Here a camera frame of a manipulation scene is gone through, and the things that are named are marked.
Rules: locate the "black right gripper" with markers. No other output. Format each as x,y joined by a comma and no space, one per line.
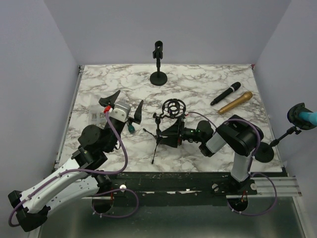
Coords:
173,132

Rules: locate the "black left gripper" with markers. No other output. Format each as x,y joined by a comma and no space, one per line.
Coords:
110,101

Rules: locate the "black round-base microphone stand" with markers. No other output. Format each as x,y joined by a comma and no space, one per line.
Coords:
158,78

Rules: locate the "black handheld microphone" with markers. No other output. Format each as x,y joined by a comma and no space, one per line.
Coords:
235,86

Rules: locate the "gold microphone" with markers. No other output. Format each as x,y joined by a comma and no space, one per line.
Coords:
242,99

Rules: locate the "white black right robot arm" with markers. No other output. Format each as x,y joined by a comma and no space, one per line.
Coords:
243,137

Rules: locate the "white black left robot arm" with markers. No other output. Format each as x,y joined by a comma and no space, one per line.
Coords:
80,175

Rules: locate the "black right side microphone stand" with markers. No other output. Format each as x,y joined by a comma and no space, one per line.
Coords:
265,152

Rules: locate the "teal microphone on stand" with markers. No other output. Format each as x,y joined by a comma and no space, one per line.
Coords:
301,117

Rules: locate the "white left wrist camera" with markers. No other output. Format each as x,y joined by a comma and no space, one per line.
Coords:
120,111

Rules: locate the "green handled screwdriver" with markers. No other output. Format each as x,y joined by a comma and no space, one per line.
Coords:
131,128

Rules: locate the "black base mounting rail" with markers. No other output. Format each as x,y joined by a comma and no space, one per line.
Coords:
174,189

